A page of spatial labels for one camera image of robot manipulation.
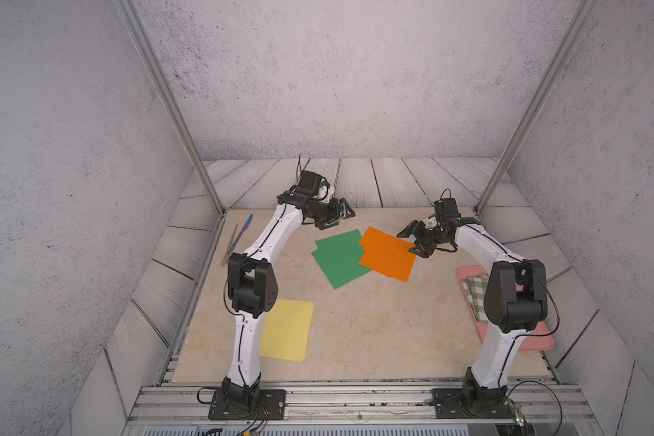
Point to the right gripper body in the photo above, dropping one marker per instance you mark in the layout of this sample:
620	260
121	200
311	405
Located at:
433	241

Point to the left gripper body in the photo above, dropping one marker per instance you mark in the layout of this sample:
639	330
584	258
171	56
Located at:
326	212

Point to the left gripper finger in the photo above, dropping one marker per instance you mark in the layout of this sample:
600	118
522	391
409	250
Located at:
345	211
323	222

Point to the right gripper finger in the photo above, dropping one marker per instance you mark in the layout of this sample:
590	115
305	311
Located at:
422	250
409	230

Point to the yellow paper sheet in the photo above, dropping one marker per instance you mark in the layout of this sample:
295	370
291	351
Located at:
286	331

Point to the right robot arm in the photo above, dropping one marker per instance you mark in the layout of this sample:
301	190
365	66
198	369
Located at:
515	300

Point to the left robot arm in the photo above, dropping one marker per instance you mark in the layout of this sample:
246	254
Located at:
252	287

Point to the green paper sheet top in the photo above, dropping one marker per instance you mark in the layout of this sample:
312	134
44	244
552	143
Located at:
344	242

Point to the green paper sheet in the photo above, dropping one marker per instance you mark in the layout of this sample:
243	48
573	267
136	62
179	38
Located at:
341	265
344	242

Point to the orange paper sheet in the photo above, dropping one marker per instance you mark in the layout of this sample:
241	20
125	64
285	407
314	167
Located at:
387	254

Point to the green paper sheet bottom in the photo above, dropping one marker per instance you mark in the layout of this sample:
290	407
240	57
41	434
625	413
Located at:
341	265

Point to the green checkered cloth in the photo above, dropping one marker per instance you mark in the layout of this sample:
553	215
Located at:
475	288

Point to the blue purple pen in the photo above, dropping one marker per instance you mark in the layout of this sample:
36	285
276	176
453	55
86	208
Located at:
240	234

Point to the pink plastic tray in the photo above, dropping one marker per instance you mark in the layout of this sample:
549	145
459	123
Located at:
540	339

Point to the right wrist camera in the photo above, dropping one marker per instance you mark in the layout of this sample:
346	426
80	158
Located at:
430	223

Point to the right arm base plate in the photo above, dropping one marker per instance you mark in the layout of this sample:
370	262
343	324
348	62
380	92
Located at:
480	405

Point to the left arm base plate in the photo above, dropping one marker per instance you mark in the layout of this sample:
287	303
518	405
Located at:
262	405

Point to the left aluminium frame post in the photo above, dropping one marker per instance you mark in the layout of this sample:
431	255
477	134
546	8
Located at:
145	50

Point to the aluminium frame post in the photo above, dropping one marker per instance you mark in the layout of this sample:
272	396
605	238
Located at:
145	50
561	57

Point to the right aluminium frame post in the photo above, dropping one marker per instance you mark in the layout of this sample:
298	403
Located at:
561	57

